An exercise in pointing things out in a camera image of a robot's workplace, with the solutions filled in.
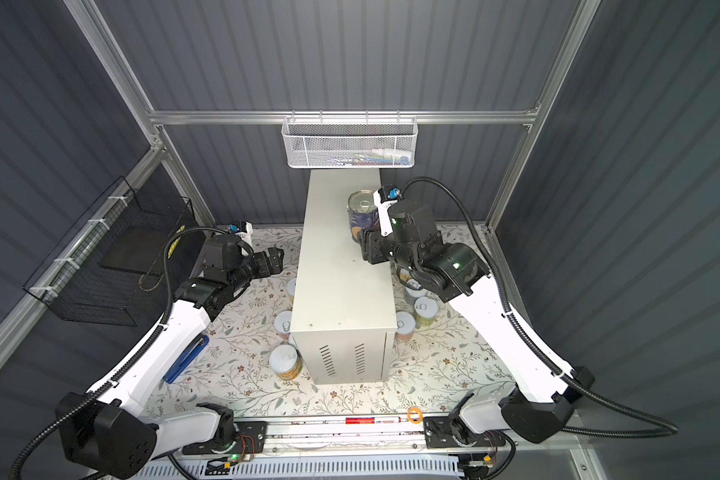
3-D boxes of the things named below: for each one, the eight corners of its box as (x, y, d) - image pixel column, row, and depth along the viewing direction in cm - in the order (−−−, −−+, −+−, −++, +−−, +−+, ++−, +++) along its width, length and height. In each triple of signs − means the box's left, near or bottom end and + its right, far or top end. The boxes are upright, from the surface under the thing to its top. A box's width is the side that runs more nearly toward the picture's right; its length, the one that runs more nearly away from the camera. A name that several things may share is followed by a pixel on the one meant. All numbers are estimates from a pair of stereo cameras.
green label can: (416, 327, 95) (418, 317, 90) (413, 306, 99) (416, 296, 94) (436, 327, 95) (440, 317, 90) (432, 306, 99) (436, 296, 94)
